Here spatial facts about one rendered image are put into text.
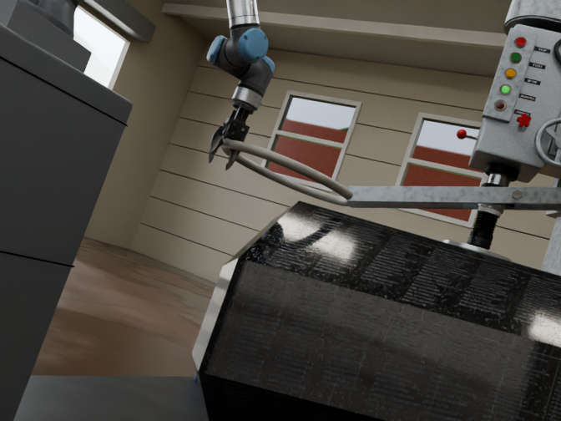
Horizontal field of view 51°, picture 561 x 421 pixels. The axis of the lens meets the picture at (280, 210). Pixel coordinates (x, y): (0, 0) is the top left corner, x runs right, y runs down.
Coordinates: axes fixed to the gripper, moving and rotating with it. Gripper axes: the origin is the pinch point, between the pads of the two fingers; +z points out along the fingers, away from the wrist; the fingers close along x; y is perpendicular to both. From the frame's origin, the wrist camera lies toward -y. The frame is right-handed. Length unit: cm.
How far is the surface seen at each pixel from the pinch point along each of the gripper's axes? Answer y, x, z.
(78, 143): 48, -38, 13
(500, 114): 39, 65, -43
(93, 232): -804, -24, 110
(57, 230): 46, -35, 34
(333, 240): 32.8, 33.9, 9.9
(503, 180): 35, 77, -28
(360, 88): -649, 251, -255
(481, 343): 72, 62, 20
